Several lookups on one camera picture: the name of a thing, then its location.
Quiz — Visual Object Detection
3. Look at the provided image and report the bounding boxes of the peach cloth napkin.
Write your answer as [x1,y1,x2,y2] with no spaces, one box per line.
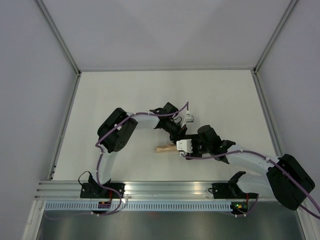
[155,143,178,153]

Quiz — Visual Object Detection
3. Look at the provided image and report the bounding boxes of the aluminium frame post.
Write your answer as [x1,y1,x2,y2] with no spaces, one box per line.
[251,0,300,75]
[33,0,81,77]

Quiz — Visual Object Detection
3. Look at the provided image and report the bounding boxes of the aluminium left frame post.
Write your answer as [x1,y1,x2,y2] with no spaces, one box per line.
[33,0,81,77]

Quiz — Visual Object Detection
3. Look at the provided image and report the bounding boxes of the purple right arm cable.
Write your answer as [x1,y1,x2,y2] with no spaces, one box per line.
[179,149,320,221]

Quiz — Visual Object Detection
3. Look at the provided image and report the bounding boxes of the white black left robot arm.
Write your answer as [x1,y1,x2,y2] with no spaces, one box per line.
[91,102,189,198]

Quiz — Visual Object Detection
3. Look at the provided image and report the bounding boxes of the white slotted cable duct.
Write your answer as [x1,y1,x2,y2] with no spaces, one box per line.
[44,200,232,212]

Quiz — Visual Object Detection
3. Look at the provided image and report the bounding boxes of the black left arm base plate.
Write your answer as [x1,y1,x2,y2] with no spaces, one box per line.
[80,182,125,199]

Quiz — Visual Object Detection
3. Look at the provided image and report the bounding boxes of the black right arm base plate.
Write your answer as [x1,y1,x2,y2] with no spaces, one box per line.
[208,182,258,200]

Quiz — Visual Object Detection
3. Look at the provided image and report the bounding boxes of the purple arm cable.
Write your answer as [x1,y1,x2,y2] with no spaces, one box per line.
[179,149,320,221]
[44,101,191,221]

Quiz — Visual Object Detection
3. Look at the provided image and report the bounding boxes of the aluminium front rail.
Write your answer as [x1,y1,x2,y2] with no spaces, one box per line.
[34,180,308,202]

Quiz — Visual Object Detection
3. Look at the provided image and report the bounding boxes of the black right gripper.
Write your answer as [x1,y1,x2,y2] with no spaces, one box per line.
[184,133,212,160]

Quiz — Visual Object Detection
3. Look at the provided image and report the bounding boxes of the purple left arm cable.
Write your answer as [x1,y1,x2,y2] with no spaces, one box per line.
[44,101,191,221]

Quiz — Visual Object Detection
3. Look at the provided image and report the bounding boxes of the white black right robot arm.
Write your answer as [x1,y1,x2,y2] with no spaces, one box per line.
[177,125,316,210]

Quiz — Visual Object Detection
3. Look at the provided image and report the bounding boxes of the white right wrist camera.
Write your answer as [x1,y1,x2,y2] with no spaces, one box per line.
[176,139,193,156]

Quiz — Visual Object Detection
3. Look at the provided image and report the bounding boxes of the aluminium right frame post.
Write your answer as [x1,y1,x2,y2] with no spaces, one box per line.
[251,0,300,75]

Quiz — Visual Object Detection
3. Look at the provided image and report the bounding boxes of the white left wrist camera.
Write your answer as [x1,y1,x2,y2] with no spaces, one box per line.
[184,110,194,124]

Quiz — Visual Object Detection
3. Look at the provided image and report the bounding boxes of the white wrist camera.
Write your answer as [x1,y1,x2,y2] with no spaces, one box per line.
[184,110,194,124]
[176,139,193,156]

